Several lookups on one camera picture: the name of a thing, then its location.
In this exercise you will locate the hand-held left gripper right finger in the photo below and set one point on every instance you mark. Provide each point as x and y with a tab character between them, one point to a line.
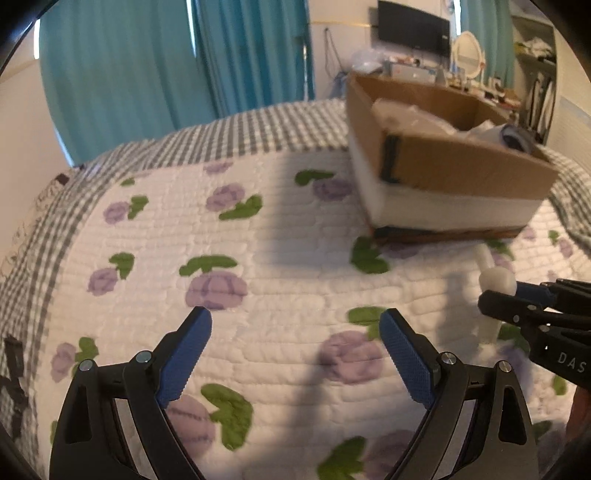
408	360

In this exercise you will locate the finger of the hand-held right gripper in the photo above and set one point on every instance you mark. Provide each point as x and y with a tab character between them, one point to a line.
508	305
531	291

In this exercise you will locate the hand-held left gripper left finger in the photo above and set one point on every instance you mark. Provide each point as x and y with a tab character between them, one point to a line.
184	360

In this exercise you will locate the white plastic bottle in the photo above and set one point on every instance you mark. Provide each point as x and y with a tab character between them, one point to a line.
496	279

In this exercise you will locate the cardboard box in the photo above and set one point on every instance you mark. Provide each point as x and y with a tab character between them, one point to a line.
461	170

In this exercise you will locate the white sock with purple toe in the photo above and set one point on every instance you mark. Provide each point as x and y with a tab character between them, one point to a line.
510	137

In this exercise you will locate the cream cloth gloves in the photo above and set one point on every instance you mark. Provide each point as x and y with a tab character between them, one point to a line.
401	115

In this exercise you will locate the floral quilted mat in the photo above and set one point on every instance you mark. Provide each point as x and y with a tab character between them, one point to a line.
286	295

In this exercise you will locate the white louvered wardrobe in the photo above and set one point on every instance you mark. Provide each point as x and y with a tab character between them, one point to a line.
572	120

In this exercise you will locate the hanging clothes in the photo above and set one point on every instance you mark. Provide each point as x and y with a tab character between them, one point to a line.
540	104

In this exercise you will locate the white dressing table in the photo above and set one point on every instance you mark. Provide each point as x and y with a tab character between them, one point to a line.
503	96

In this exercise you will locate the floral quilted bed cover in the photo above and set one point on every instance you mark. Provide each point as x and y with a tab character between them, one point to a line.
258	129

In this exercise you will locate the pile of clothes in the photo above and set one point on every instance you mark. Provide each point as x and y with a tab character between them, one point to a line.
535	48

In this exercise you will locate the white oval mirror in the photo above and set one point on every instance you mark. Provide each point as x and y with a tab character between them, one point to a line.
468	55

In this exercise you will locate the grey mini fridge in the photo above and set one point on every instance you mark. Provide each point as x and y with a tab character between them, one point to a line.
411	71

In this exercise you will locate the pale teal curtain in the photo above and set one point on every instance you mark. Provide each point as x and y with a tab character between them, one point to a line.
487	37

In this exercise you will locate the clear plastic bag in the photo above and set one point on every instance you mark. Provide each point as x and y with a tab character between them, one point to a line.
367	60

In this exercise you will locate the wide teal curtain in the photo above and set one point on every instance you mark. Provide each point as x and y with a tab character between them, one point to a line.
124	78

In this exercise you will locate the narrow teal curtain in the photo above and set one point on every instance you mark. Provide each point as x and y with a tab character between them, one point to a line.
254	55

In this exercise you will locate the black wall television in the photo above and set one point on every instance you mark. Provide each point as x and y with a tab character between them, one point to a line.
413	25

